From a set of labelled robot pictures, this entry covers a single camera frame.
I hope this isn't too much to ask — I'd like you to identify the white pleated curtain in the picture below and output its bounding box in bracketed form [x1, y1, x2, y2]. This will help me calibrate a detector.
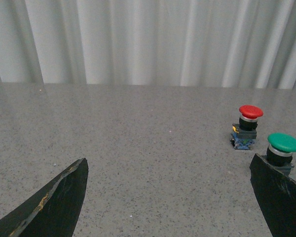
[0, 0, 296, 89]

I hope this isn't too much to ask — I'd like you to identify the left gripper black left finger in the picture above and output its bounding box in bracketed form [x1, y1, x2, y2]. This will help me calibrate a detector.
[0, 158, 88, 237]

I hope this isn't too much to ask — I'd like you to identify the red push button switch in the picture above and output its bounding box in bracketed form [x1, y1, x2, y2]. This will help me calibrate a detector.
[230, 105, 263, 150]

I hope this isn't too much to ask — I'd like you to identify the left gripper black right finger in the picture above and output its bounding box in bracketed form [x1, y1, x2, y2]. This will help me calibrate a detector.
[250, 154, 296, 237]

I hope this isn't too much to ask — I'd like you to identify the green push button switch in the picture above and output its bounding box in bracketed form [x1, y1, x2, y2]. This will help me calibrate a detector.
[263, 132, 296, 177]

